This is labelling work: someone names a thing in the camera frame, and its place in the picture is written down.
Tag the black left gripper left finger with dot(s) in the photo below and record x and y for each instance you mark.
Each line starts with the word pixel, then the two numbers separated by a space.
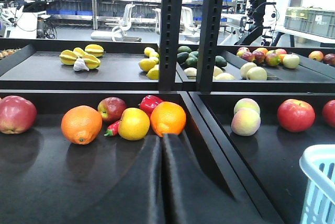
pixel 137 196

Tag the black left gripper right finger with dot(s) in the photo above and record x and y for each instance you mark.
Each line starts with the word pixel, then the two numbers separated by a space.
pixel 192 196

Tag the light blue plastic basket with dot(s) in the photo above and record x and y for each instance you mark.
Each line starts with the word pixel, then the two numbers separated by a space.
pixel 317 163

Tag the red chili pepper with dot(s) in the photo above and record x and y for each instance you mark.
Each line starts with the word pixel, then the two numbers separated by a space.
pixel 112 130

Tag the front pale peach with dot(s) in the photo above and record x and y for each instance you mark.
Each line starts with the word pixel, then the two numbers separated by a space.
pixel 245 122

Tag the pale peach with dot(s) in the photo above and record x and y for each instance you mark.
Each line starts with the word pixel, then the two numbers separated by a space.
pixel 246 103
pixel 245 122

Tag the red yellow apple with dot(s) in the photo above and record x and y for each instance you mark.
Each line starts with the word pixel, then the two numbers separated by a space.
pixel 111 109

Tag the orange with green stem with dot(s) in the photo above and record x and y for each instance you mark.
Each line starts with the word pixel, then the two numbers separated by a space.
pixel 81 124

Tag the red bell pepper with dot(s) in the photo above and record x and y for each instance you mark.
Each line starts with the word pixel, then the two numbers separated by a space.
pixel 149 103

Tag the black wooden produce display stand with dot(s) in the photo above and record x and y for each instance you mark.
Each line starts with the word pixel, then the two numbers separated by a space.
pixel 47 179

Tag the rear pale peach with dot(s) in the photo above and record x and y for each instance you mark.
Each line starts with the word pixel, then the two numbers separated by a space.
pixel 246 103

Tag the bright red apple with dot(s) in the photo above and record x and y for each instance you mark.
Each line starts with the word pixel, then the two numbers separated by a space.
pixel 295 115
pixel 328 113

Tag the large yellow lemon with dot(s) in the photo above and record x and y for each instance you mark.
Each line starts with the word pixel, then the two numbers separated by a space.
pixel 147 64

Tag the white garlic bulb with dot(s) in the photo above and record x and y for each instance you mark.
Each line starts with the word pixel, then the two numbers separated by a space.
pixel 80 65

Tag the large red apple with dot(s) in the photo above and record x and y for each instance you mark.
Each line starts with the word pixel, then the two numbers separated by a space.
pixel 17 114

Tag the yellow starfruit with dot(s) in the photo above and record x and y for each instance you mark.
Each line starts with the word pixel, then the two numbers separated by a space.
pixel 68 57

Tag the black perforated upright post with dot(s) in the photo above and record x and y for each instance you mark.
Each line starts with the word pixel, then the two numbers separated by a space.
pixel 169 37

